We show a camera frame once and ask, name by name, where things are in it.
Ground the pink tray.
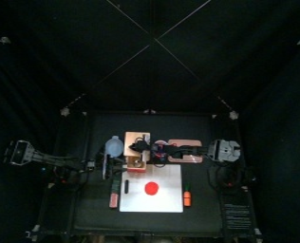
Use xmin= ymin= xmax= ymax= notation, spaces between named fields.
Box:
xmin=165 ymin=139 xmax=204 ymax=164

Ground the orange toy carrot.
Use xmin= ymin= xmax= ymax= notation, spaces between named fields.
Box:
xmin=181 ymin=184 xmax=192 ymax=208

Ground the pale wooden drawer box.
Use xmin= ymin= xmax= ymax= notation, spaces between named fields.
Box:
xmin=121 ymin=131 xmax=152 ymax=158

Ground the light blue toy bowl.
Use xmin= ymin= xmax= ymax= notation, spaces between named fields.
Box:
xmin=104 ymin=135 xmax=124 ymax=159

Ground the red play dough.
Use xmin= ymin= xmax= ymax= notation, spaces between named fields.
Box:
xmin=143 ymin=181 xmax=161 ymax=196

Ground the pink striped toy block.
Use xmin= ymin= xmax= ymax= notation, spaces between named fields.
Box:
xmin=108 ymin=193 xmax=119 ymax=210

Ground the dark green striped toy block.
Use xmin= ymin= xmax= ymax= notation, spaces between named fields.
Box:
xmin=109 ymin=178 xmax=120 ymax=195

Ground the wooden drawer with red front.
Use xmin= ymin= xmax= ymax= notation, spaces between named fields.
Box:
xmin=124 ymin=155 xmax=148 ymax=174

